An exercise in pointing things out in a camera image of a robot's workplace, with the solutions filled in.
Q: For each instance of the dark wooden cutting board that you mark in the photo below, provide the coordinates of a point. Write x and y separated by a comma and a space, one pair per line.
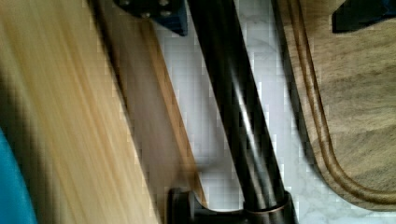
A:
346, 86

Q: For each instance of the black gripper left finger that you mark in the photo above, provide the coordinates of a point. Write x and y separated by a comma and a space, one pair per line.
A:
170, 14

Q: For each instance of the blue plate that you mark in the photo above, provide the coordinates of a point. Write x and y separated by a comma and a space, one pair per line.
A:
15, 202

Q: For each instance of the light wooden drawer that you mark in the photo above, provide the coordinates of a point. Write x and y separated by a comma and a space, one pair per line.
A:
89, 111

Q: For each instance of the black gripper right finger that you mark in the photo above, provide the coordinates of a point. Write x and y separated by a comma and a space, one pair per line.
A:
354, 15

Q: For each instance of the black metal drawer handle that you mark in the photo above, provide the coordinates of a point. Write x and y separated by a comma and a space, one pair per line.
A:
226, 59

